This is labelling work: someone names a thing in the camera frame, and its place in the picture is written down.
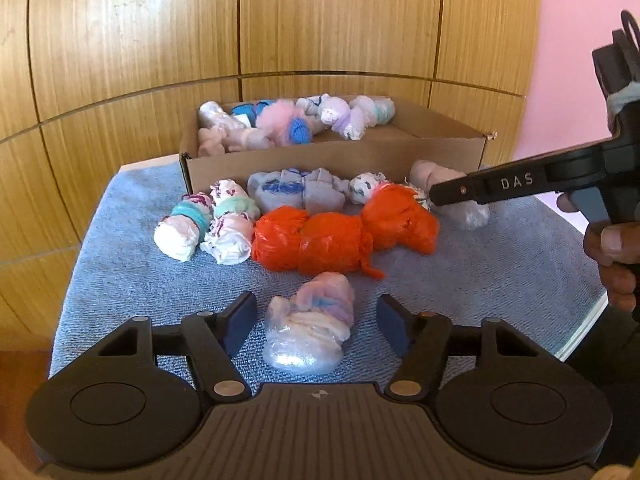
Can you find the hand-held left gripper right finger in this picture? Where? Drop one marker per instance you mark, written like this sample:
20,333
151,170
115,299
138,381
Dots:
395,325

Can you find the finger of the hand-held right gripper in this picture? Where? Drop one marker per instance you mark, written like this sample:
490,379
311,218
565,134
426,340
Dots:
500,185

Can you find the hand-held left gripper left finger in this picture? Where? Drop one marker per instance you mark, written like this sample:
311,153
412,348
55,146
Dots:
240,322

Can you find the white shiny sock bundle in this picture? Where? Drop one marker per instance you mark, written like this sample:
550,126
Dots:
470,215

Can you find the pink white blue-trimmed sock bundle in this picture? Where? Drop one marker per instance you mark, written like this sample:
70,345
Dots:
310,330

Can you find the white pink-printed sock bundle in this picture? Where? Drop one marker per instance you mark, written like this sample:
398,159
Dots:
230,240

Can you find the orange sock bundle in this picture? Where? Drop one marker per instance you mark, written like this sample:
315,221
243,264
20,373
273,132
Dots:
330,240

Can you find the white fluffy teal-banded sock bundle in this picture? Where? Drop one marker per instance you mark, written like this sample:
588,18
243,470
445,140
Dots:
380,112

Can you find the cardboard box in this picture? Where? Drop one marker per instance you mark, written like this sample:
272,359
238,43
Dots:
325,157

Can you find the pale pink sock bundle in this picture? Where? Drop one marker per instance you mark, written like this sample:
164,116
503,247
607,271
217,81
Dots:
225,142

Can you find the grey beige sock bundle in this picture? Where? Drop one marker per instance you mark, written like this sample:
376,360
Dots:
310,102

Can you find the pink fluffy sock bundle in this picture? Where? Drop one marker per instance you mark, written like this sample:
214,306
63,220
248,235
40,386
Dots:
285,120

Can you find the whitish pink sock bundle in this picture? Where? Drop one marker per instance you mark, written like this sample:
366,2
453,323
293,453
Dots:
215,115

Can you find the blue knit sock bundle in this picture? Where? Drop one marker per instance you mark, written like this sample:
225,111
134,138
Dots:
250,110

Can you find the person's right hand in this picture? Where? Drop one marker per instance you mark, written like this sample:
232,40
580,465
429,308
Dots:
617,270

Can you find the white sock bundle teal band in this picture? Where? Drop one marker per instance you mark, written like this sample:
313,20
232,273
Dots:
180,240

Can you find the white blue-marked sock bundle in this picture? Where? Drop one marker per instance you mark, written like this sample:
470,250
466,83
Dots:
372,187

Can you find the blue towel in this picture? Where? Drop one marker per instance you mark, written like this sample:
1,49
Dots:
125,240

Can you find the person's dark clothing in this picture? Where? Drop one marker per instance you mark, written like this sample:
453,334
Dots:
605,385

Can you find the wooden wardrobe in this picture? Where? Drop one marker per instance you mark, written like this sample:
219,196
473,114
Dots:
300,20

